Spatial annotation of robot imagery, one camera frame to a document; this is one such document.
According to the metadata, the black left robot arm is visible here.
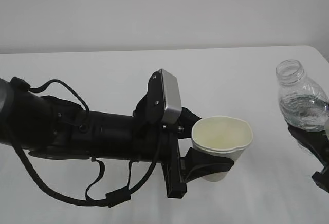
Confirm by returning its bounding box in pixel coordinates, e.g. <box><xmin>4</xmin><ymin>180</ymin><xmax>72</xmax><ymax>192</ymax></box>
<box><xmin>1</xmin><ymin>72</ymin><xmax>234</xmax><ymax>207</ymax></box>

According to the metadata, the clear water bottle green label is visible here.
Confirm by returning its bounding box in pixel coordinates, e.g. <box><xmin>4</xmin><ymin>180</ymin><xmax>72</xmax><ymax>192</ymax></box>
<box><xmin>275</xmin><ymin>59</ymin><xmax>329</xmax><ymax>155</ymax></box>

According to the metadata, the white paper cup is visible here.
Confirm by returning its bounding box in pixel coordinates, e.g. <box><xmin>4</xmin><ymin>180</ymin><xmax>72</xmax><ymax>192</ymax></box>
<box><xmin>191</xmin><ymin>115</ymin><xmax>254</xmax><ymax>183</ymax></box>

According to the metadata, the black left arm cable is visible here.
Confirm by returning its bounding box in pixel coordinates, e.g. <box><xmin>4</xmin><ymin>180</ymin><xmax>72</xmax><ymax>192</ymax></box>
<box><xmin>10</xmin><ymin>79</ymin><xmax>165</xmax><ymax>208</ymax></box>

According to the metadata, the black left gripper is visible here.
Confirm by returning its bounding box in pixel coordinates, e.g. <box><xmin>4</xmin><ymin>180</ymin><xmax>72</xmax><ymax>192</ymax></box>
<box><xmin>155</xmin><ymin>107</ymin><xmax>234</xmax><ymax>198</ymax></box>

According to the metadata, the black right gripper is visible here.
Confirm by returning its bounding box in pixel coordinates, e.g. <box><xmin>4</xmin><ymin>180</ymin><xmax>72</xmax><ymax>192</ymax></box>
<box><xmin>288</xmin><ymin>125</ymin><xmax>329</xmax><ymax>193</ymax></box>

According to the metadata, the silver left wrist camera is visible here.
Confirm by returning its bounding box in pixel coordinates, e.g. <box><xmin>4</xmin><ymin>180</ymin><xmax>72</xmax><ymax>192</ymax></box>
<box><xmin>159</xmin><ymin>69</ymin><xmax>182</xmax><ymax>125</ymax></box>

